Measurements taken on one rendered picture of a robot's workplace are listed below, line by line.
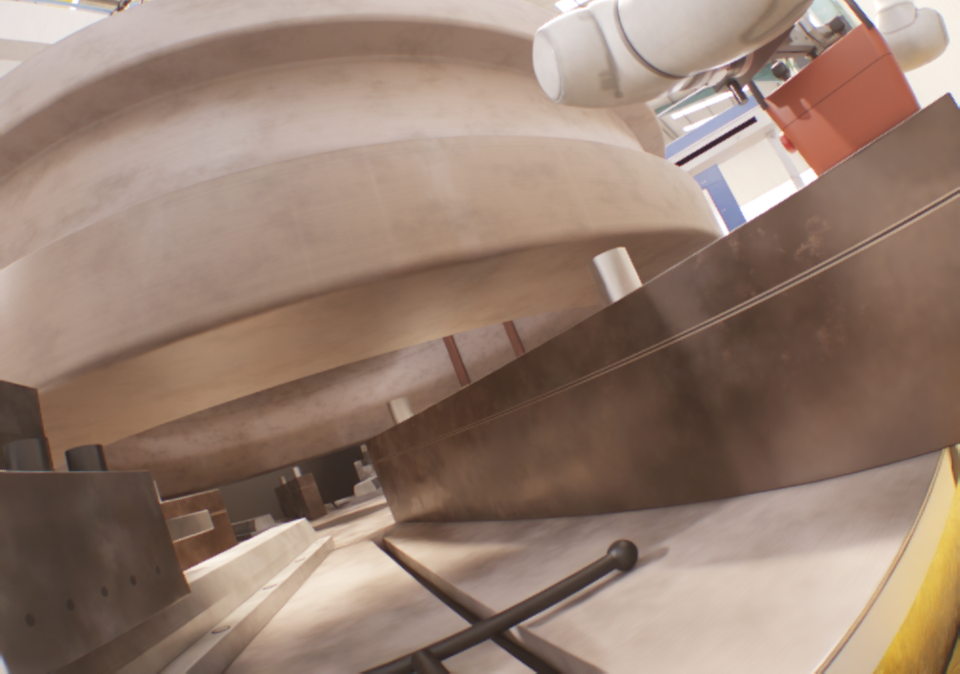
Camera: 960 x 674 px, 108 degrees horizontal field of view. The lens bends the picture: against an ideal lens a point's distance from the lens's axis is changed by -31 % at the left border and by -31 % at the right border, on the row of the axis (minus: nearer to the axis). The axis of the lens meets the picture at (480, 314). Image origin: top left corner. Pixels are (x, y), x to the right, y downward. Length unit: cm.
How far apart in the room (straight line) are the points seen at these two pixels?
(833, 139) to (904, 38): 47
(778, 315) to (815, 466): 22
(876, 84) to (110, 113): 145
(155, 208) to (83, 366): 30
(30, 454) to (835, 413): 100
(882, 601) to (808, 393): 34
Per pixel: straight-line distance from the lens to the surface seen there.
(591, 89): 47
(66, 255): 103
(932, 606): 74
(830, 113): 69
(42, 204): 136
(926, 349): 68
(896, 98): 68
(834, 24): 76
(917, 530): 58
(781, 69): 77
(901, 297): 67
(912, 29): 112
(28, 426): 87
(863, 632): 48
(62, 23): 778
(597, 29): 48
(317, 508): 442
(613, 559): 71
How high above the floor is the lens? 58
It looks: 12 degrees up
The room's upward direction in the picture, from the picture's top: 21 degrees counter-clockwise
